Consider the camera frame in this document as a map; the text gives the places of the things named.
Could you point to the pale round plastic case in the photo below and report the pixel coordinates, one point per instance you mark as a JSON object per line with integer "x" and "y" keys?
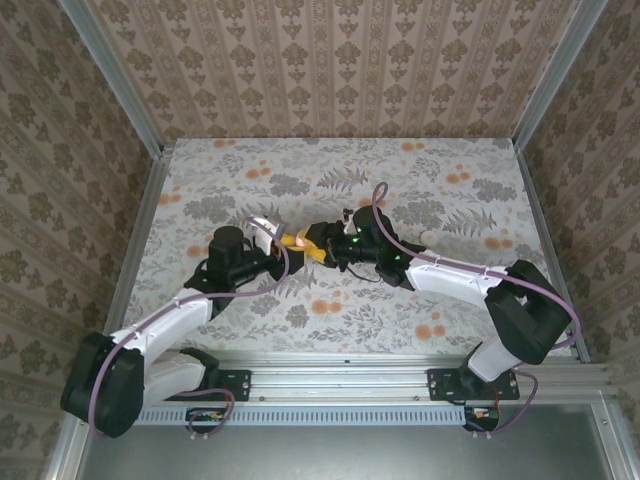
{"x": 429, "y": 238}

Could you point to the grey metal sheet panel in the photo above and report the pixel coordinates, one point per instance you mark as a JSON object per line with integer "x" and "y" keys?
{"x": 340, "y": 455}

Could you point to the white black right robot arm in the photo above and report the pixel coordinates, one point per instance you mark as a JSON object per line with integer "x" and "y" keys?
{"x": 525, "y": 320}

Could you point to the small connector board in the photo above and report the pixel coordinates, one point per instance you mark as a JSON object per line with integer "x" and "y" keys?
{"x": 482, "y": 414}
{"x": 205, "y": 416}

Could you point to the aluminium frame post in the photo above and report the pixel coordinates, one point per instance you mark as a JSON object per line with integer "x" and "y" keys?
{"x": 556, "y": 75}
{"x": 117, "y": 80}

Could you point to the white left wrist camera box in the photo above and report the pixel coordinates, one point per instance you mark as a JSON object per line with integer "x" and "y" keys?
{"x": 267, "y": 231}

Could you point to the aluminium base beam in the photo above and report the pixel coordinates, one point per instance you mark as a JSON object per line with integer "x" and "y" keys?
{"x": 340, "y": 380}

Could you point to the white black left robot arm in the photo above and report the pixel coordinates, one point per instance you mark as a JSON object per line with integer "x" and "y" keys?
{"x": 105, "y": 385}

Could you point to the aluminium side rail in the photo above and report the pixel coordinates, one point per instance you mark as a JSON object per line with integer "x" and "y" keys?
{"x": 540, "y": 215}
{"x": 145, "y": 215}

